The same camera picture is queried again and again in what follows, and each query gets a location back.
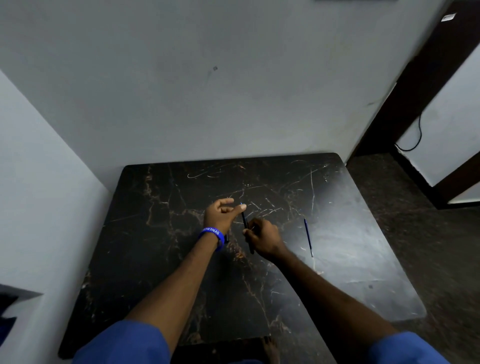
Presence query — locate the person's left forearm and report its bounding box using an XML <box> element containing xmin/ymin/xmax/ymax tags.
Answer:
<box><xmin>125</xmin><ymin>238</ymin><xmax>220</xmax><ymax>353</ymax></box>

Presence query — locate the black cable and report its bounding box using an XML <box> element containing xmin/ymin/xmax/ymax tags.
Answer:
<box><xmin>394</xmin><ymin>112</ymin><xmax>423</xmax><ymax>152</ymax></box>

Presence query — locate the blue left sleeve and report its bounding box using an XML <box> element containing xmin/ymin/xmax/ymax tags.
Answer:
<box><xmin>72</xmin><ymin>320</ymin><xmax>171</xmax><ymax>364</ymax></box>

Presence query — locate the blue right sleeve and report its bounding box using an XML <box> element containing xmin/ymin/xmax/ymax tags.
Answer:
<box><xmin>367</xmin><ymin>332</ymin><xmax>451</xmax><ymax>364</ymax></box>

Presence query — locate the person's foot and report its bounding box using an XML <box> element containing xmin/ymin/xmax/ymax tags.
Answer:
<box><xmin>262</xmin><ymin>336</ymin><xmax>281</xmax><ymax>364</ymax></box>

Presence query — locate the person's right forearm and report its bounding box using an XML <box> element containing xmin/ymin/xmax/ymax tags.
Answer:
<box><xmin>273</xmin><ymin>249</ymin><xmax>398</xmax><ymax>355</ymax></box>

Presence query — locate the dark wooden door frame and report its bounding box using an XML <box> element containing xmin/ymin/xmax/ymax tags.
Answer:
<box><xmin>350</xmin><ymin>0</ymin><xmax>480</xmax><ymax>210</ymax></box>

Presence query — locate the blue wristband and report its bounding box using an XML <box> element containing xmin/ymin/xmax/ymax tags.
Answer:
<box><xmin>198</xmin><ymin>226</ymin><xmax>226</xmax><ymax>251</ymax></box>

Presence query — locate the person's right hand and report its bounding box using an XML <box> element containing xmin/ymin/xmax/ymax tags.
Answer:
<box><xmin>242</xmin><ymin>218</ymin><xmax>287</xmax><ymax>261</ymax></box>

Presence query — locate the person's left hand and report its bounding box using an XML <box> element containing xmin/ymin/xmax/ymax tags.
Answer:
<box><xmin>203</xmin><ymin>198</ymin><xmax>247</xmax><ymax>236</ymax></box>

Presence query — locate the blue pen refill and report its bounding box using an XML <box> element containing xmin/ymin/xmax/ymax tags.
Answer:
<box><xmin>303</xmin><ymin>218</ymin><xmax>314</xmax><ymax>258</ymax></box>

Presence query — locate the blue sleeve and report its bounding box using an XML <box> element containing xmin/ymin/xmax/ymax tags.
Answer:
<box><xmin>72</xmin><ymin>320</ymin><xmax>171</xmax><ymax>364</ymax></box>
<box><xmin>367</xmin><ymin>332</ymin><xmax>451</xmax><ymax>364</ymax></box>

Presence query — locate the black pen barrel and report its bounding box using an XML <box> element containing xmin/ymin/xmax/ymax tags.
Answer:
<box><xmin>240</xmin><ymin>211</ymin><xmax>255</xmax><ymax>255</ymax></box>

